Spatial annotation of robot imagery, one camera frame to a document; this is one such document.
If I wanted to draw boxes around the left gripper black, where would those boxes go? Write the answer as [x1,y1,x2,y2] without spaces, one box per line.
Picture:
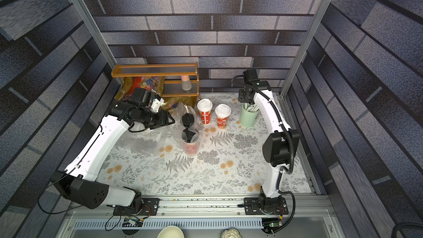
[140,108,177,128]

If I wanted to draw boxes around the clear plastic carrier bag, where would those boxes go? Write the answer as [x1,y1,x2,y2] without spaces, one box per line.
[170,102,200,157]

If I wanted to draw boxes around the red cup black lid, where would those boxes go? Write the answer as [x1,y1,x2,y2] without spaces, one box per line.
[182,113,196,128]
[182,128,199,156]

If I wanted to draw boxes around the red cup white lid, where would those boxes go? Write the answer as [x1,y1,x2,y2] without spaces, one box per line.
[215,104,231,129]
[197,99,213,125]

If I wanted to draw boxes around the red cup black lid front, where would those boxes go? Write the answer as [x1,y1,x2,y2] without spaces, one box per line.
[182,128,199,156]

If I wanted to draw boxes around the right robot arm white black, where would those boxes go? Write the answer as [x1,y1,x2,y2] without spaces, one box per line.
[231,69,300,216]

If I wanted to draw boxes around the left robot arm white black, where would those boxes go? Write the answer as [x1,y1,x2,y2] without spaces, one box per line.
[51,88,175,215]

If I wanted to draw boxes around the white wrapped straws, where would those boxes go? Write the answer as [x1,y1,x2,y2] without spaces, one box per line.
[246,104,259,112]

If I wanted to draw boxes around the gold snack bag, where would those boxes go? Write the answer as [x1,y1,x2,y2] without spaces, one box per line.
[161,97,197,111]

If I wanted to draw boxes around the red snack bag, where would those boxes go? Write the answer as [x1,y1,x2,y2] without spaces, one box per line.
[115,76,165,100]

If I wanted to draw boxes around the green straw holder cup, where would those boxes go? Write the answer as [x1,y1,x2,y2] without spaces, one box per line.
[240,103,260,128]

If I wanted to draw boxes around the orange two-tier shelf rack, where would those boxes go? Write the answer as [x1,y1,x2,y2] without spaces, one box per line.
[111,63,200,102]

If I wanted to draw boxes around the small pink white bottle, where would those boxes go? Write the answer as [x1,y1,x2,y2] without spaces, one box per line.
[181,75,192,91]

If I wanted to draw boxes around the white bowl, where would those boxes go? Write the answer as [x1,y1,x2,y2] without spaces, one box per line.
[157,226,185,238]

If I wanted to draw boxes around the patterned round object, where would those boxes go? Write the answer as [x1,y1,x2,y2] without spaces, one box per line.
[220,228,242,238]

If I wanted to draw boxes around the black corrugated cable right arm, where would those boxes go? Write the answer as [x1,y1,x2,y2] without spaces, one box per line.
[231,74,296,229]

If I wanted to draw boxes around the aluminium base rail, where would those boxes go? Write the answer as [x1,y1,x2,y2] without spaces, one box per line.
[62,194,335,233]

